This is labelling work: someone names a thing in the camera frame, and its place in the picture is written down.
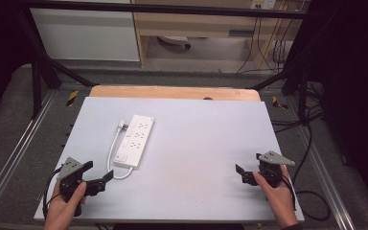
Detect black floor cables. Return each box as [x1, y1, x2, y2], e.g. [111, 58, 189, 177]
[269, 80, 325, 186]

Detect white object under desk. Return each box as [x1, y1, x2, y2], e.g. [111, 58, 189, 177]
[157, 34, 193, 50]

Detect white cabinet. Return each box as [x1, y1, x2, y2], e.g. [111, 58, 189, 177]
[30, 7, 141, 62]

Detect aluminium floor rail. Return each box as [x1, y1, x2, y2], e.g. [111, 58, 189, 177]
[0, 90, 59, 219]
[295, 126, 357, 230]

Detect black metal frame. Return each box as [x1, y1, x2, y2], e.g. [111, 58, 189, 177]
[12, 0, 314, 121]

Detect white wall socket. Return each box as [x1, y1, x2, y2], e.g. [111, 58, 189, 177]
[249, 0, 278, 11]

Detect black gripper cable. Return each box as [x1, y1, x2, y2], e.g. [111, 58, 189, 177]
[280, 173, 332, 222]
[41, 166, 63, 220]

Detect bundle of hanging cables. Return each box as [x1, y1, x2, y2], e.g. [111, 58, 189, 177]
[235, 9, 296, 75]

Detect wooden table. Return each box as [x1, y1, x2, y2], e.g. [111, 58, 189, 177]
[88, 84, 263, 103]

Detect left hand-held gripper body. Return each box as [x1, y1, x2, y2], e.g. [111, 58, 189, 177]
[57, 155, 107, 218]

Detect person's left hand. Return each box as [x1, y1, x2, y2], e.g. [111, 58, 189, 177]
[43, 181, 88, 230]

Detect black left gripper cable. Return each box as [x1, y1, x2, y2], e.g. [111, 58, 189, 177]
[41, 166, 63, 220]

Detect person's right hand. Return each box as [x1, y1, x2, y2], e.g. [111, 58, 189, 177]
[252, 164, 300, 230]

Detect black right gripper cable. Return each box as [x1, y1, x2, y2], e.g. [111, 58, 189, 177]
[280, 173, 332, 222]

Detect white power strip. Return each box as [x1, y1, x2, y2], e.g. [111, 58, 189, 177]
[112, 113, 156, 170]

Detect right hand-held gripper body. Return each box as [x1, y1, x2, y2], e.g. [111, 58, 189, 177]
[255, 149, 296, 189]

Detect white power strip cable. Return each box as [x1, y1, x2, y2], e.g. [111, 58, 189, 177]
[106, 119, 135, 181]

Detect light wooden desk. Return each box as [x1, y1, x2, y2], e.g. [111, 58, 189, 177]
[129, 0, 305, 69]

